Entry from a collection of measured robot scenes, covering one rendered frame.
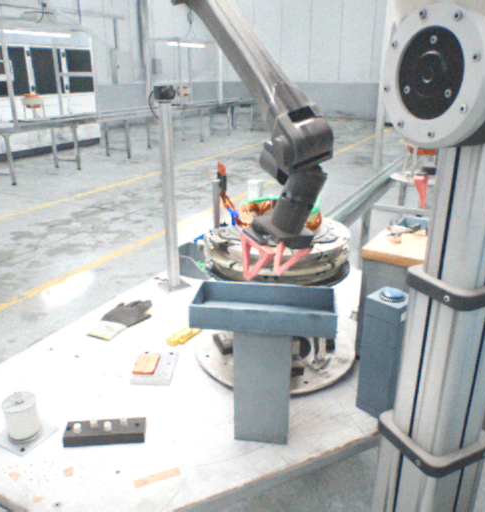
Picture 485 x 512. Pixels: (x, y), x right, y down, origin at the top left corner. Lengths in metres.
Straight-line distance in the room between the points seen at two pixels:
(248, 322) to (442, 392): 0.31
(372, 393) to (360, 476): 1.05
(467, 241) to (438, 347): 0.15
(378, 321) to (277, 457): 0.31
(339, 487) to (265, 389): 1.15
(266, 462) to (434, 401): 0.34
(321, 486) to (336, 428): 1.00
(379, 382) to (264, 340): 0.27
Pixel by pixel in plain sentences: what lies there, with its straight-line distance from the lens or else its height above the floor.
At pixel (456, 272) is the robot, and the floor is 1.20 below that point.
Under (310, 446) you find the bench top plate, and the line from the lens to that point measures 0.98.
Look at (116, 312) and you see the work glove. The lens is 1.43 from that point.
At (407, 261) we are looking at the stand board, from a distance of 1.10.
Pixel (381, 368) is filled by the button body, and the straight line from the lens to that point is 1.00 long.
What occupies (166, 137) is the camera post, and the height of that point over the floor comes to 1.25.
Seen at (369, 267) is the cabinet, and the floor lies 1.02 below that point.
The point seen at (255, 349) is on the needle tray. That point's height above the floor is 0.98.
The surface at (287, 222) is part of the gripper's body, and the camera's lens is 0.78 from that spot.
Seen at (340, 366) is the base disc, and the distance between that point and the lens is 1.17.
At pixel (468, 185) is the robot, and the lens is 0.65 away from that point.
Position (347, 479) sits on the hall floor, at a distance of 2.06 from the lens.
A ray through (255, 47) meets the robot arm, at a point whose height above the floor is 1.47.
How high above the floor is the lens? 1.43
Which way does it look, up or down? 21 degrees down
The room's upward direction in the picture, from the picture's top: straight up
